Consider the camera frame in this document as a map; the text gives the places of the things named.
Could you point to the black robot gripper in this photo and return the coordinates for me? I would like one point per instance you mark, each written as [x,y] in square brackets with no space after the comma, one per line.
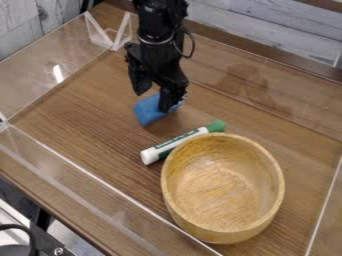
[155,64]

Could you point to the blue rectangular block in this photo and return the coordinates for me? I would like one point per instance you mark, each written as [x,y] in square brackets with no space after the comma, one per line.
[145,110]

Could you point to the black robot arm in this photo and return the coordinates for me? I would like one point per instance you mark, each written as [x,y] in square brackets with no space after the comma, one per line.
[160,21]

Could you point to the brown wooden bowl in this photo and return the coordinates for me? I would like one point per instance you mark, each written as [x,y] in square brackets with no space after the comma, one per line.
[223,187]

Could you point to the green and white marker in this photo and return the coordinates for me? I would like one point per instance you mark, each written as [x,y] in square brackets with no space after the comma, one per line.
[159,151]

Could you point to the clear acrylic corner bracket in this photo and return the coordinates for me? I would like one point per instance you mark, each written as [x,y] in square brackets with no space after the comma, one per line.
[109,38]

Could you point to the clear acrylic barrier wall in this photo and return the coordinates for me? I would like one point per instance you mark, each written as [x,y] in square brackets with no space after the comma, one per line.
[109,218]

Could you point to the black metal mount base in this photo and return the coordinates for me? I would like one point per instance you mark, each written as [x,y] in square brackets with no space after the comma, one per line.
[18,243]

